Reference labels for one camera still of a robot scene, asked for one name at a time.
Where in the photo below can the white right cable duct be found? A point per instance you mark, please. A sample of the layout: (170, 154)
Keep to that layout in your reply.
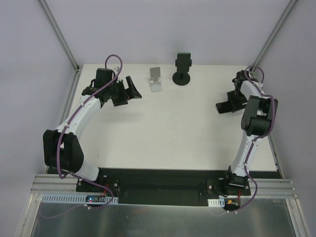
(220, 202)

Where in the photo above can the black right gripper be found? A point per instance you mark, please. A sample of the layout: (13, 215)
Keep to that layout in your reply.
(232, 99)

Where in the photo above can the aluminium rail right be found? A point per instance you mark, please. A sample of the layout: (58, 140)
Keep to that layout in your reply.
(276, 188)

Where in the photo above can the white cable duct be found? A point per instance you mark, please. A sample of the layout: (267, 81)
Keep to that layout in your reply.
(78, 199)
(220, 202)

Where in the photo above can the aluminium frame post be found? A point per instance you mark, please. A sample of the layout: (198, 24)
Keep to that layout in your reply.
(58, 33)
(289, 8)

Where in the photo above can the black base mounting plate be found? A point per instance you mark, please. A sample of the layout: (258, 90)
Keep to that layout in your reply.
(161, 187)

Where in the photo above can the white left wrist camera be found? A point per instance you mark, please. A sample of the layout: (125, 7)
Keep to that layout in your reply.
(117, 70)

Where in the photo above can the left aluminium frame post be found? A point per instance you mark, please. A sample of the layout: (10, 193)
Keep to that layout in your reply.
(58, 33)

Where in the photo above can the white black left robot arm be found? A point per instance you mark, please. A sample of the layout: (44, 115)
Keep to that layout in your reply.
(61, 146)

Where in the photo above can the aluminium rail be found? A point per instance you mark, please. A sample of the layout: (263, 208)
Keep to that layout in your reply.
(52, 182)
(276, 188)

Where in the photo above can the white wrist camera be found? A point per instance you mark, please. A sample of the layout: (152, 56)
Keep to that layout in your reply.
(117, 70)
(251, 71)

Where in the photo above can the right aluminium frame post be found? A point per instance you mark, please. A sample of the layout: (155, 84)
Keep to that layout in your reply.
(289, 8)

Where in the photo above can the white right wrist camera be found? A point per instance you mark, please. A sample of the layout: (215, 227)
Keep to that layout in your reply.
(251, 71)

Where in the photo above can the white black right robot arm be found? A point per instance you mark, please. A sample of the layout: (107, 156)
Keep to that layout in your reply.
(257, 122)

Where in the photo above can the white phone face down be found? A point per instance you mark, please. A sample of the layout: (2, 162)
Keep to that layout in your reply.
(155, 79)

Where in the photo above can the green phone black screen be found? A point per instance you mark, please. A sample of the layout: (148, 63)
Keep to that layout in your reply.
(183, 62)

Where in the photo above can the aluminium rail left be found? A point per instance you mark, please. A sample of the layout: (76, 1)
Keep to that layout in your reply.
(52, 182)

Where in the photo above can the white left cable duct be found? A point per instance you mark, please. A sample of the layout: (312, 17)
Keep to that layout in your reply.
(78, 199)

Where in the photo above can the black phone stand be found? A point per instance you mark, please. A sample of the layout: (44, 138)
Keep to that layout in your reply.
(181, 79)

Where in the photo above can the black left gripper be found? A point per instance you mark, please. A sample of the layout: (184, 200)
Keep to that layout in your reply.
(122, 93)

